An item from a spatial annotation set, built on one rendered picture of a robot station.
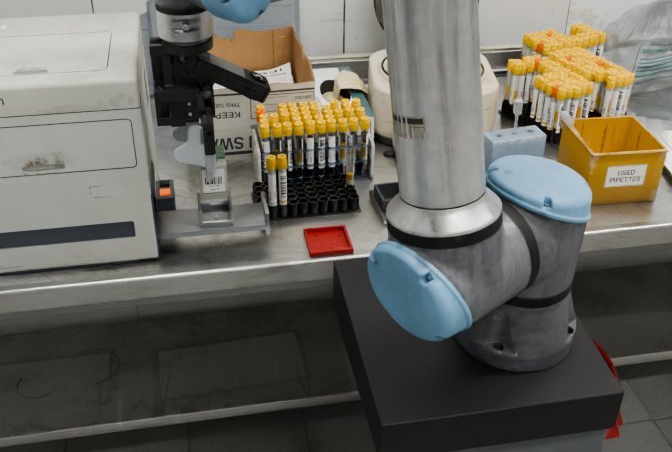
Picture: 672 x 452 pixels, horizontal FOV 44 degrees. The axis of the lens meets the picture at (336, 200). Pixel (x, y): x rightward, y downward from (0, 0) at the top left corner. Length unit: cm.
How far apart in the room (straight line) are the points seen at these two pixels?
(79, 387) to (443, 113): 140
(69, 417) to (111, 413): 9
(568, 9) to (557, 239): 114
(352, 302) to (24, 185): 49
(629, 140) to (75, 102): 96
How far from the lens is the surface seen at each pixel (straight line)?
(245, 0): 100
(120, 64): 118
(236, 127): 150
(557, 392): 100
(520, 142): 143
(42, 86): 115
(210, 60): 116
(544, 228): 89
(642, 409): 240
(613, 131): 156
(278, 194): 137
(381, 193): 139
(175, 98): 116
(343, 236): 131
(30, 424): 194
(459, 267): 80
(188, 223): 129
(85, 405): 195
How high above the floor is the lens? 161
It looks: 32 degrees down
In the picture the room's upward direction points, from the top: 1 degrees clockwise
